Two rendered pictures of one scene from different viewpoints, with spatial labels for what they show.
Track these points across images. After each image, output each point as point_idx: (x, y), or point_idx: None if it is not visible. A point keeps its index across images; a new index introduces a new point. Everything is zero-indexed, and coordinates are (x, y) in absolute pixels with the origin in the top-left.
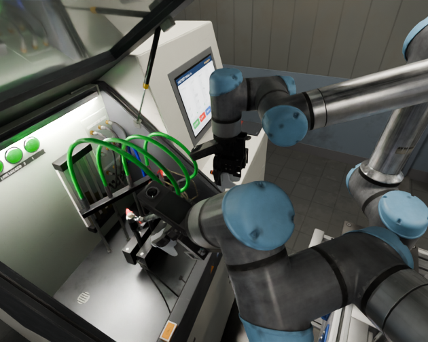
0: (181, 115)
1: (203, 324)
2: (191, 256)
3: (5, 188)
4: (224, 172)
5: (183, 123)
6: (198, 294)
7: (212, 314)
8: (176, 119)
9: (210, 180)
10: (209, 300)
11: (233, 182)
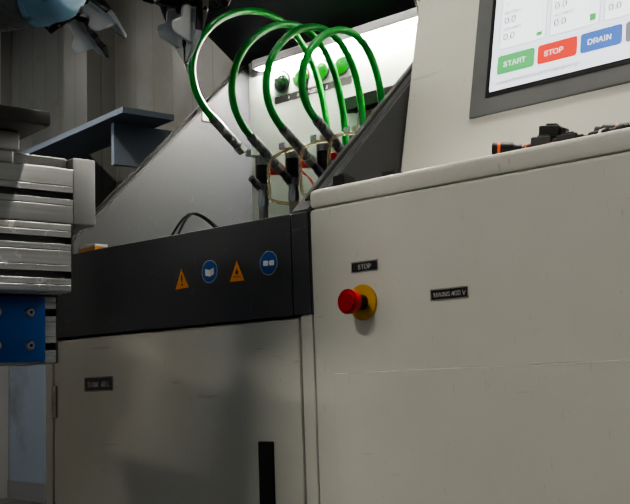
0: (475, 29)
1: (137, 411)
2: (50, 27)
3: (301, 108)
4: (172, 10)
5: (470, 50)
6: (136, 268)
7: (171, 475)
8: (454, 35)
9: (348, 155)
10: (164, 376)
11: (160, 24)
